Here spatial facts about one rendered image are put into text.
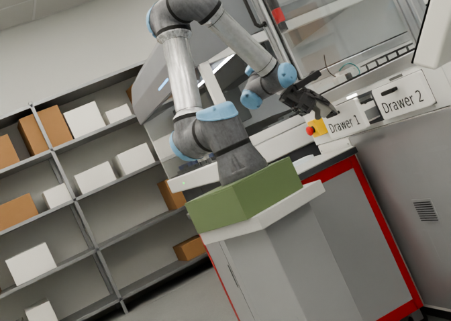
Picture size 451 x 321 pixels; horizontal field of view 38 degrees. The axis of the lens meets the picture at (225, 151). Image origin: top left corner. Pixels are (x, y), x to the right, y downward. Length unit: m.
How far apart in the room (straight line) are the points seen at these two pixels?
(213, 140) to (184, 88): 0.23
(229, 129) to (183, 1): 0.44
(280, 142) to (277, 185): 1.33
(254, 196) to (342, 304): 0.43
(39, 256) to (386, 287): 3.76
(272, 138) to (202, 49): 0.54
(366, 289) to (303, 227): 0.71
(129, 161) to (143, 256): 0.97
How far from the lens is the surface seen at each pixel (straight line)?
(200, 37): 3.17
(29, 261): 5.81
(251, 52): 2.12
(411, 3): 2.00
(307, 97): 2.35
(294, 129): 3.22
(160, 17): 2.13
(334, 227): 2.50
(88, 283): 6.32
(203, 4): 2.06
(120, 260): 6.35
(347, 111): 2.37
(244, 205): 1.77
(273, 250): 1.83
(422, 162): 2.27
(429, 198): 2.33
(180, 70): 2.07
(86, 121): 5.93
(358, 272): 2.55
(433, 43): 1.30
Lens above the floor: 0.97
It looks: 1 degrees down
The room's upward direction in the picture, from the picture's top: 25 degrees counter-clockwise
